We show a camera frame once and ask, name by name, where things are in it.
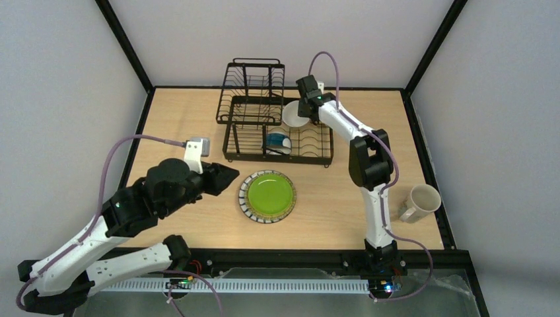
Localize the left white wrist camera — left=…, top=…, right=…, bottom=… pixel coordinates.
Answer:
left=183, top=137, right=211, bottom=174

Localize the teal patterned white bowl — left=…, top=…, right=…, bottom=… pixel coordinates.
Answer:
left=263, top=132, right=292, bottom=155

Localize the green plate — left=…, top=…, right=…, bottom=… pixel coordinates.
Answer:
left=247, top=173, right=295, bottom=217

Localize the beige mug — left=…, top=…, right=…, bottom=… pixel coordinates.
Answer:
left=398, top=184, right=442, bottom=223

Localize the white slotted cable duct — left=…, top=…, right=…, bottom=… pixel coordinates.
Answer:
left=103, top=277, right=369, bottom=295

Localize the plain white bowl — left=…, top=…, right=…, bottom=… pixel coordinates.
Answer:
left=282, top=100, right=310, bottom=127

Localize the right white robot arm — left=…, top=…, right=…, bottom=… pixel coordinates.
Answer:
left=296, top=75, right=399, bottom=274

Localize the blue striped white plate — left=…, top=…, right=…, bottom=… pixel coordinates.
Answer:
left=238, top=170, right=297, bottom=224

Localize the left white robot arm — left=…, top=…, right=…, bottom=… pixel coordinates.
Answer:
left=16, top=158, right=239, bottom=315

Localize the black wire dish rack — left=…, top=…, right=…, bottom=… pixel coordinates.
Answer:
left=216, top=57, right=334, bottom=168

